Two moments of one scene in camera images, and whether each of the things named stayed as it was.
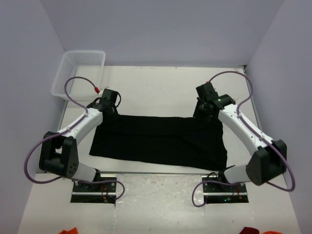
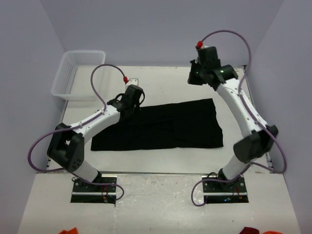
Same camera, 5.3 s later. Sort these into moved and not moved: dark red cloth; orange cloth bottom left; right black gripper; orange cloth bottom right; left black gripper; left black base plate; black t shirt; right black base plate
Moved: black t shirt; right black gripper; left black gripper
Not moved: orange cloth bottom left; right black base plate; left black base plate; orange cloth bottom right; dark red cloth
